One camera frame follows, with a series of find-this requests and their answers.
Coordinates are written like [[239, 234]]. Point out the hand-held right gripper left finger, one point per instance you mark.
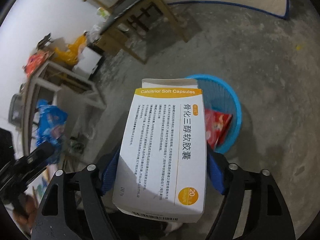
[[110, 170]]

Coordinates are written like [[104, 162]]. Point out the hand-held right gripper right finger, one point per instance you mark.
[[216, 177]]

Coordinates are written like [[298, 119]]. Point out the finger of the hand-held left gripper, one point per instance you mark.
[[42, 152]]

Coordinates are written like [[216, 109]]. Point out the blue wrapper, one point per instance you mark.
[[48, 122]]

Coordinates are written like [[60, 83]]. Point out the red printed snack bag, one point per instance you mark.
[[217, 125]]

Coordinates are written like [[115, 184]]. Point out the white yellow medicine box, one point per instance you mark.
[[160, 142]]

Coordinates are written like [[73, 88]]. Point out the blue plastic wastebasket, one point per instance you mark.
[[225, 97]]

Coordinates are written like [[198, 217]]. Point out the person's left hand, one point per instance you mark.
[[25, 210]]

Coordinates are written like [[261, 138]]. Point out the grey rice cooker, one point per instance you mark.
[[16, 107]]

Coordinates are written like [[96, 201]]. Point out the white shoe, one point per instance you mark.
[[175, 227]]

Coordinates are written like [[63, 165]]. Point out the orange plastic bag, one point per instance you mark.
[[35, 61]]

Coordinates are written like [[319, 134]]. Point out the white cabinet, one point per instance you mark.
[[86, 60]]

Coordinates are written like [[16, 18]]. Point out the yellow plastic bag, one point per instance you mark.
[[71, 50]]

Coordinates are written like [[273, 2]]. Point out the pile of clear plastic bags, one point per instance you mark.
[[92, 33]]

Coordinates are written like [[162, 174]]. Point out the green white paper bag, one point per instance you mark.
[[102, 12]]

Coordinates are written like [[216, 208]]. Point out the wooden chair black seat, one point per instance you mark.
[[120, 15]]

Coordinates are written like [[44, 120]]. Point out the dark wooden stool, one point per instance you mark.
[[142, 17]]

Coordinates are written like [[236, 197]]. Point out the white frame side table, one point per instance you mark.
[[45, 70]]

